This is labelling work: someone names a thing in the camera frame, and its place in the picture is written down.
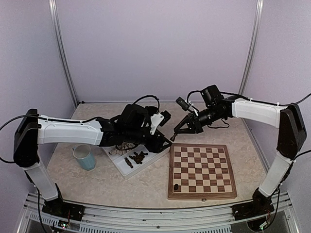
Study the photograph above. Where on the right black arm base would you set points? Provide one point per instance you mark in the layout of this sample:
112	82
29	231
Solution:
259	205

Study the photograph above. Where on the light blue cup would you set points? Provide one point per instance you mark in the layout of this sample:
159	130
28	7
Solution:
84	157

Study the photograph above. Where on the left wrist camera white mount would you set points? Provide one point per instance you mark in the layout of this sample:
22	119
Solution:
159	119

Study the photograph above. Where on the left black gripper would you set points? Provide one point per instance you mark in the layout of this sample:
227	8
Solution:
155	146

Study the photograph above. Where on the white divided plastic tray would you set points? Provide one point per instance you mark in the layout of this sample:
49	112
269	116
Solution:
130	159

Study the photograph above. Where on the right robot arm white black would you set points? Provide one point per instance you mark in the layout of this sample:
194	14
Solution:
286	120

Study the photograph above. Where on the left aluminium frame post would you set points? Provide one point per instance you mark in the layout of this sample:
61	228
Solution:
62	53

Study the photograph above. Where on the single dark chess piece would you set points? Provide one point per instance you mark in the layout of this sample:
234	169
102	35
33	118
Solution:
128	162

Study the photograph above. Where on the right aluminium frame post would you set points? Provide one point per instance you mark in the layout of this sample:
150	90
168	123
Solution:
252	46

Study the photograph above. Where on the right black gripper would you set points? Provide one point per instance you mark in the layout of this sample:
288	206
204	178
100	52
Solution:
198	126

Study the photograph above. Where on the pile of white chess pieces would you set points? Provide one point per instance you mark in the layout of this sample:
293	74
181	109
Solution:
122	149

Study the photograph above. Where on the pile of dark chess pieces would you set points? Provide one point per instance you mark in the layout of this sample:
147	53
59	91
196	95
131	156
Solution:
138	157

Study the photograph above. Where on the aluminium frame post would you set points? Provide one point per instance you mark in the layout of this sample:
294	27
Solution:
62	53
252	46

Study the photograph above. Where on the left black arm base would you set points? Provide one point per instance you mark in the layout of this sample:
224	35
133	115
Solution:
60	208

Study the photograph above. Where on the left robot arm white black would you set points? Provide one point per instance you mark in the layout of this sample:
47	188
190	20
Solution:
36	129

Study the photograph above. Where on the wooden chess board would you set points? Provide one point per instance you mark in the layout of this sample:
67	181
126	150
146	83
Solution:
202	171

